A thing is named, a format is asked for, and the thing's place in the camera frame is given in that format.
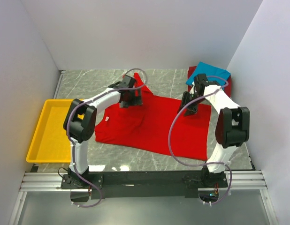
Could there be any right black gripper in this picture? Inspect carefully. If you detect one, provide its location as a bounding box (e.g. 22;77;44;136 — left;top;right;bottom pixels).
176;91;206;117

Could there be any bright red t-shirt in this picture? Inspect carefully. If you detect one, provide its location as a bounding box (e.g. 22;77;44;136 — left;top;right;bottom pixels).
95;86;211;161

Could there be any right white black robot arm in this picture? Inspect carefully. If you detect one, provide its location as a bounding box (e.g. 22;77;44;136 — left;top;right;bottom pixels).
177;74;250;187

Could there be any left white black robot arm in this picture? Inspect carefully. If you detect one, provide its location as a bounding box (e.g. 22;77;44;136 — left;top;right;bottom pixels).
63;75;144;188

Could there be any folded blue t-shirt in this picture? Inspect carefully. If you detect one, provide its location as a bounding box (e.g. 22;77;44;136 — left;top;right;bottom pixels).
186;62;231;86

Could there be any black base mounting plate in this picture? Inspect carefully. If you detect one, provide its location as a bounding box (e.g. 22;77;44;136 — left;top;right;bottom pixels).
61;170;228;199

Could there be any yellow plastic tray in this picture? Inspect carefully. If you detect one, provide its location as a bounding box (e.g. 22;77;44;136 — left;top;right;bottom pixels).
26;99;72;164

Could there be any aluminium extrusion rail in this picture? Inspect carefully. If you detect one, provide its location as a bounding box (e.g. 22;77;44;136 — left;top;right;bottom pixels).
20;171;267;192

